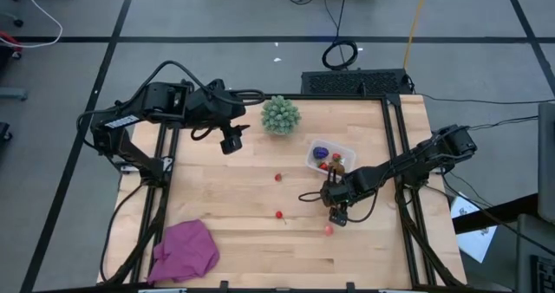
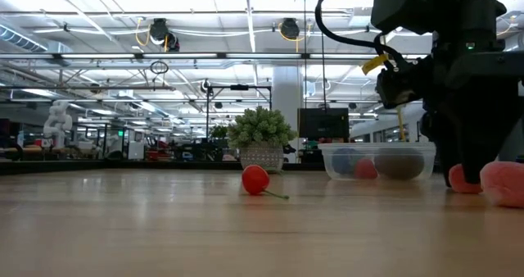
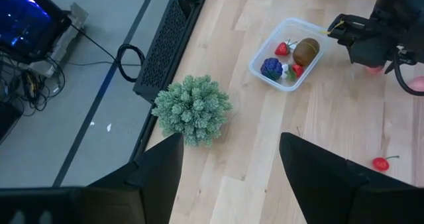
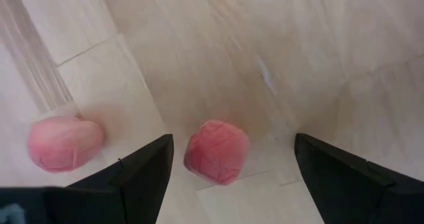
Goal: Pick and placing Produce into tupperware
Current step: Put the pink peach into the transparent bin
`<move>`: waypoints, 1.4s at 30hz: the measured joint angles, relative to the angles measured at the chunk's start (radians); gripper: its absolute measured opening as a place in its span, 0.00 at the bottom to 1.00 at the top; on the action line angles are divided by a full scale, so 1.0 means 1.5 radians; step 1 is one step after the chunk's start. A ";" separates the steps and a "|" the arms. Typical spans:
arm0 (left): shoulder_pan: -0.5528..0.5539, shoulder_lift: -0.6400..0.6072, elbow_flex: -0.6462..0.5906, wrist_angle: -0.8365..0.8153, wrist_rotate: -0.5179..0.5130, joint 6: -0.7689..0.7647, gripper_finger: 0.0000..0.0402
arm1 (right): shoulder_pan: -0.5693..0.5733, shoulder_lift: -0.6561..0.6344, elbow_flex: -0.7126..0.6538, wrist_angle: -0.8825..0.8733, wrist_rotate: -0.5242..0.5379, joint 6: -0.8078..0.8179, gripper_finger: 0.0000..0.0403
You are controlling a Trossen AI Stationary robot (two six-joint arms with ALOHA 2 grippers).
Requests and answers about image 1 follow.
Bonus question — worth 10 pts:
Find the black aluminium table frame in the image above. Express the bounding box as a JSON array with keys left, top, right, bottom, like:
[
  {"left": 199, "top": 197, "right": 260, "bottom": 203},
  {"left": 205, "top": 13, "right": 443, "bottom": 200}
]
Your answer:
[{"left": 97, "top": 93, "right": 468, "bottom": 293}]

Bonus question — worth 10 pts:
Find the black hanging cable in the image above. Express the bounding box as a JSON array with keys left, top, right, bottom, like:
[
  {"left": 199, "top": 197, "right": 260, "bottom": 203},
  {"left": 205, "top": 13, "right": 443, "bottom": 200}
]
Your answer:
[{"left": 320, "top": 0, "right": 360, "bottom": 72}]

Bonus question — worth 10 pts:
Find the white floor cable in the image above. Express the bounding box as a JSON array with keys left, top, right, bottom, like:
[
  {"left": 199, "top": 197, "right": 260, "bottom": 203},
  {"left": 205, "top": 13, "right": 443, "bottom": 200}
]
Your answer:
[{"left": 0, "top": 0, "right": 64, "bottom": 49}]

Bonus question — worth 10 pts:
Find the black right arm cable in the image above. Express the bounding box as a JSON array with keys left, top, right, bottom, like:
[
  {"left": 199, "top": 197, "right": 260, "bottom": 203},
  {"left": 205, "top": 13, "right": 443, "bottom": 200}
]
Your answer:
[{"left": 297, "top": 166, "right": 381, "bottom": 225}]

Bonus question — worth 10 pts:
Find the black mesh computer case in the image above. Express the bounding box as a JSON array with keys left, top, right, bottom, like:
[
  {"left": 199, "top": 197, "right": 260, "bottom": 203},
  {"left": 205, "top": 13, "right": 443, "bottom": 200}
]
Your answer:
[{"left": 300, "top": 68, "right": 414, "bottom": 96}]

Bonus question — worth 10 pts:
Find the grey metal foot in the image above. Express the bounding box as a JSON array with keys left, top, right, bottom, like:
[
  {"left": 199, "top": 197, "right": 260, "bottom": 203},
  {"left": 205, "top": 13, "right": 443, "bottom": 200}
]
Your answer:
[{"left": 0, "top": 87, "right": 29, "bottom": 102}]

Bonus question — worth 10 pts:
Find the yellow hanging cable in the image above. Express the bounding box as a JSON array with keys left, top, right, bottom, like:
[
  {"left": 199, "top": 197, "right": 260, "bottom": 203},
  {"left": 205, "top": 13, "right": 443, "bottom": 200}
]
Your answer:
[{"left": 402, "top": 0, "right": 431, "bottom": 71}]

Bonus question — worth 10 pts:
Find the clear plastic tupperware container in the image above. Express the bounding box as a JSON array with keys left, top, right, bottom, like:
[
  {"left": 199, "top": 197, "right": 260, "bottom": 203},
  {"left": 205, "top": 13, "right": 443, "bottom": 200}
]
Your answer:
[{"left": 304, "top": 138, "right": 357, "bottom": 177}]

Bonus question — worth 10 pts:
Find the magenta cloth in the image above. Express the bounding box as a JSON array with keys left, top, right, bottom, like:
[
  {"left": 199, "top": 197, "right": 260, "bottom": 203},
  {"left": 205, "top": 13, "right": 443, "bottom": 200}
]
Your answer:
[{"left": 147, "top": 218, "right": 221, "bottom": 284}]

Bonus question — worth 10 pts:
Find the black keyboard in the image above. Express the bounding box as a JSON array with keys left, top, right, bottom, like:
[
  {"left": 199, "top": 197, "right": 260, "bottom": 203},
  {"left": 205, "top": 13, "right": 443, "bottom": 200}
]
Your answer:
[{"left": 529, "top": 253, "right": 555, "bottom": 293}]

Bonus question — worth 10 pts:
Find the green plant in white pot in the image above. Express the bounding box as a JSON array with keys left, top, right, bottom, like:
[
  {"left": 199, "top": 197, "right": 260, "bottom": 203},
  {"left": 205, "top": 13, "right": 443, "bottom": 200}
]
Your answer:
[{"left": 260, "top": 94, "right": 302, "bottom": 136}]

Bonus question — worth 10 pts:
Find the red cart part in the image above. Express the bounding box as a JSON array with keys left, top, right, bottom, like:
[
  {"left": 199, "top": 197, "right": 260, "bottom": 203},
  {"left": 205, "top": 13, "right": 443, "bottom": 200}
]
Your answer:
[{"left": 0, "top": 29, "right": 23, "bottom": 60}]

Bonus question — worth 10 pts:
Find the black desk bar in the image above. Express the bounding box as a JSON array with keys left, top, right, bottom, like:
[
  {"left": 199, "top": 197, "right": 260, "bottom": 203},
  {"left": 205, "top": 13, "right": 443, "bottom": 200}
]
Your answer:
[{"left": 453, "top": 192, "right": 539, "bottom": 236}]

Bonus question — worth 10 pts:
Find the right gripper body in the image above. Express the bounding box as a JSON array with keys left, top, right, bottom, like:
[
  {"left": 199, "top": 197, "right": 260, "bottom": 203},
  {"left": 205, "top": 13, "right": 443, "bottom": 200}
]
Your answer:
[{"left": 320, "top": 176, "right": 355, "bottom": 208}]

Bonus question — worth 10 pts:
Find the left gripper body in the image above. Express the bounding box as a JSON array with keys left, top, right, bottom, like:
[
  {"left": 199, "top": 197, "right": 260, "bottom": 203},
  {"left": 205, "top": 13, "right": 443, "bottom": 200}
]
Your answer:
[{"left": 189, "top": 78, "right": 247, "bottom": 130}]

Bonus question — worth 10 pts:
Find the white paper sheet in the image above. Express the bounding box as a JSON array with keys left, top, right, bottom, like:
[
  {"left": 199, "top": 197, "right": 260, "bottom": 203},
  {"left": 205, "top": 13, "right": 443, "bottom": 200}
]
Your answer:
[{"left": 449, "top": 191, "right": 499, "bottom": 264}]

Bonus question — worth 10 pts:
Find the black floor cable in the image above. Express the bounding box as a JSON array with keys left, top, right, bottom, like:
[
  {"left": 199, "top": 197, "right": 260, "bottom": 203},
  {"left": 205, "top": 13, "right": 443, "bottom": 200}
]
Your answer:
[
  {"left": 467, "top": 115, "right": 539, "bottom": 132},
  {"left": 415, "top": 92, "right": 555, "bottom": 107}
]

